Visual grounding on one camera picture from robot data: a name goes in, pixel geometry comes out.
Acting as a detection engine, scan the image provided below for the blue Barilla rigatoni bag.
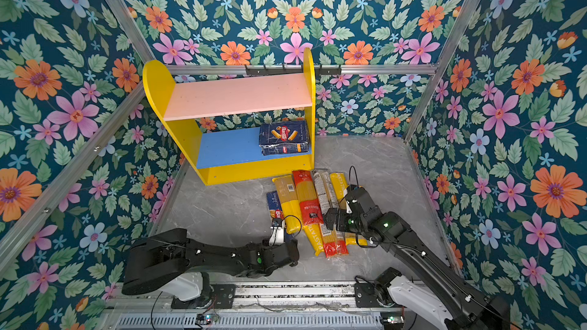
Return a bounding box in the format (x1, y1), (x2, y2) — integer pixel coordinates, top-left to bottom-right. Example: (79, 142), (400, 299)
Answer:
(258, 120), (310, 156)

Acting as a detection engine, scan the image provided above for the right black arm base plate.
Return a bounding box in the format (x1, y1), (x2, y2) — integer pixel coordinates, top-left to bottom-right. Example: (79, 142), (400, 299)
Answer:
(354, 278), (396, 308)

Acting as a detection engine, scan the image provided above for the yellow Pastatime bag lower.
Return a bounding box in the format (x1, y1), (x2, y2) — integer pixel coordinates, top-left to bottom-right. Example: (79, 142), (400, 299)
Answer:
(303, 224), (324, 257)

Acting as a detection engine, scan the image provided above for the black bracket on back rail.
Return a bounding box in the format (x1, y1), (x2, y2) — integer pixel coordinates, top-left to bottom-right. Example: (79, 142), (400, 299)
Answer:
(245, 65), (342, 76)

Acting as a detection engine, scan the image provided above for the blue Barilla spaghetti box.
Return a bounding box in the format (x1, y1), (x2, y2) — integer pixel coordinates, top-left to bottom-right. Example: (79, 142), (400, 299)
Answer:
(266, 191), (284, 228)

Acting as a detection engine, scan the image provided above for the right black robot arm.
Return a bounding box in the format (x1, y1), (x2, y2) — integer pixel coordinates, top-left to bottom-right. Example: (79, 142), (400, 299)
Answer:
(323, 187), (511, 329)

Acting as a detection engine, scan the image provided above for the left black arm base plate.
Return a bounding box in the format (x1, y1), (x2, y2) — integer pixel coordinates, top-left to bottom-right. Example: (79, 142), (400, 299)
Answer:
(171, 284), (236, 310)

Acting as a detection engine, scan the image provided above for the red ended spaghetti bag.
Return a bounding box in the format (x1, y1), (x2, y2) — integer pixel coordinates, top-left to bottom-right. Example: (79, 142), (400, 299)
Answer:
(320, 225), (349, 258)

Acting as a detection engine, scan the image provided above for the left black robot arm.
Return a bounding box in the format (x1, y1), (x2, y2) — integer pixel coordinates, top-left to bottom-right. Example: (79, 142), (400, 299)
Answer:
(122, 229), (300, 302)

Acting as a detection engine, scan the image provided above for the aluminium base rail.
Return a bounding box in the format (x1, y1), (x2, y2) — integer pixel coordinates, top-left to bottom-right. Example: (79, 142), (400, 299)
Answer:
(104, 280), (407, 316)

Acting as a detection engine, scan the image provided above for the white vented cable duct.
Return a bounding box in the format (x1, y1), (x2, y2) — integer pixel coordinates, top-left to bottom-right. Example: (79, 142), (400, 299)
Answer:
(114, 313), (384, 329)

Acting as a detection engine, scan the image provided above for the yellow shelf unit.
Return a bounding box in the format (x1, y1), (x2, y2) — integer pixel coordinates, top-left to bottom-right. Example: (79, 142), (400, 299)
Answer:
(143, 49), (316, 186)

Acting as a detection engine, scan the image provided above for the yellow Pastatime bag upper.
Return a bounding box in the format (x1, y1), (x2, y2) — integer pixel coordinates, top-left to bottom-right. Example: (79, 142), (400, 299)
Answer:
(330, 172), (349, 203)

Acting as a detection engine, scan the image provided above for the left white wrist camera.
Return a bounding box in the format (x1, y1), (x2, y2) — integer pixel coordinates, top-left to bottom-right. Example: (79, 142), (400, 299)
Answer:
(268, 224), (285, 246)

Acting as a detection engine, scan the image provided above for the clear blue white spaghetti bag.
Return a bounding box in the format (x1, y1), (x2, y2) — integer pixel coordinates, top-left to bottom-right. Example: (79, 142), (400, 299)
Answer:
(311, 170), (339, 215)

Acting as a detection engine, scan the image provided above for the yellow pastatime bag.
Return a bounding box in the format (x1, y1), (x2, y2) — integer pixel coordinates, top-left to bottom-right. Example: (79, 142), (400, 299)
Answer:
(344, 232), (370, 246)
(303, 224), (324, 257)
(330, 172), (349, 203)

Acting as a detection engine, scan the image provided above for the yellow spaghetti bag with barcode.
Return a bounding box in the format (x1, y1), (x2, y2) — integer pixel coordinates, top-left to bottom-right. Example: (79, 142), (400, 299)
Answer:
(272, 175), (303, 235)

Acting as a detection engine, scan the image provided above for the yellow Pastatime bag right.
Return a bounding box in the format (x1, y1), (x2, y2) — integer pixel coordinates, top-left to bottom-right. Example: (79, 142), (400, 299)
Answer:
(344, 232), (370, 246)

